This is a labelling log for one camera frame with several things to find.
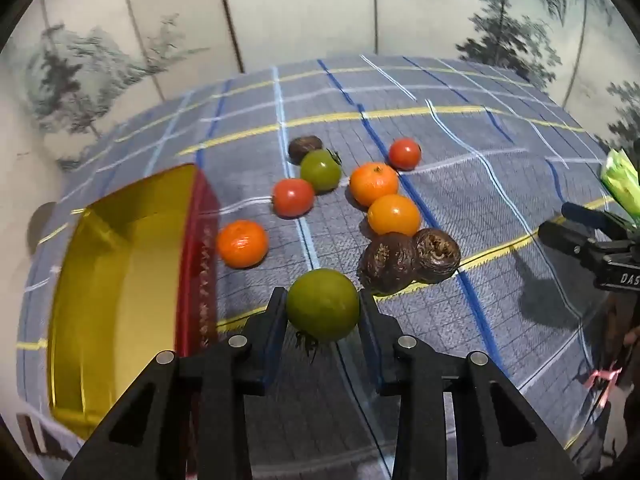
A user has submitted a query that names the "gold tin tray red outside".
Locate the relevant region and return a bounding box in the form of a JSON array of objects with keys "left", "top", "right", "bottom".
[{"left": 46, "top": 162, "right": 222, "bottom": 480}]

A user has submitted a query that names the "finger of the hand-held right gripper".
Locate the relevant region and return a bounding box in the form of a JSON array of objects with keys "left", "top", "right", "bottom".
[
  {"left": 538, "top": 221, "right": 603, "bottom": 261},
  {"left": 561, "top": 201, "right": 632, "bottom": 233}
]

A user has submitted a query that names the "green tomato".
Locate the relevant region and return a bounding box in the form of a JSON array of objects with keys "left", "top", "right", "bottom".
[
  {"left": 300, "top": 149, "right": 343, "bottom": 193},
  {"left": 286, "top": 268, "right": 361, "bottom": 361}
]

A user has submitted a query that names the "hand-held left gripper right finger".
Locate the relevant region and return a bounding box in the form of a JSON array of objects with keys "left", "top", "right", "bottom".
[{"left": 360, "top": 290, "right": 583, "bottom": 480}]

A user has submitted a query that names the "red tomato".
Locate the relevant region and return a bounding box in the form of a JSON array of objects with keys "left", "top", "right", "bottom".
[
  {"left": 388, "top": 138, "right": 422, "bottom": 171},
  {"left": 272, "top": 178, "right": 316, "bottom": 219}
]

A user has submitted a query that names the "painted landscape folding screen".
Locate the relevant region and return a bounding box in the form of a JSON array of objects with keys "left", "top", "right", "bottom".
[{"left": 0, "top": 0, "right": 640, "bottom": 173}]

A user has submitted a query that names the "dark wrinkled passion fruit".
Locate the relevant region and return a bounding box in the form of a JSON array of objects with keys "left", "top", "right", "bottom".
[
  {"left": 412, "top": 228, "right": 462, "bottom": 284},
  {"left": 358, "top": 232, "right": 418, "bottom": 295},
  {"left": 288, "top": 135, "right": 324, "bottom": 165}
]

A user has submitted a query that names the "pink ribbon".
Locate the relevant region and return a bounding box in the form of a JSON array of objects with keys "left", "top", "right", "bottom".
[{"left": 585, "top": 366, "right": 623, "bottom": 411}]

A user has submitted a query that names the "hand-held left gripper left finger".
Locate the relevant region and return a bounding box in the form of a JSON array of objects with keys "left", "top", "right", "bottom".
[{"left": 62, "top": 287, "right": 289, "bottom": 480}]

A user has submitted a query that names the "green packet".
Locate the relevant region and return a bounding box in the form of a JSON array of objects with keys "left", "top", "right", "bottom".
[{"left": 600, "top": 149, "right": 640, "bottom": 221}]

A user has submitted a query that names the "blue plaid tablecloth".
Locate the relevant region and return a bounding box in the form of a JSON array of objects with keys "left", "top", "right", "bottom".
[{"left": 15, "top": 52, "right": 626, "bottom": 480}]

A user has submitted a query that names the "orange mandarin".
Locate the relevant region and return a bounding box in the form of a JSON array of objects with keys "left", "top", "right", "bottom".
[
  {"left": 367, "top": 194, "right": 422, "bottom": 237},
  {"left": 349, "top": 162, "right": 400, "bottom": 208},
  {"left": 216, "top": 220, "right": 269, "bottom": 269}
]

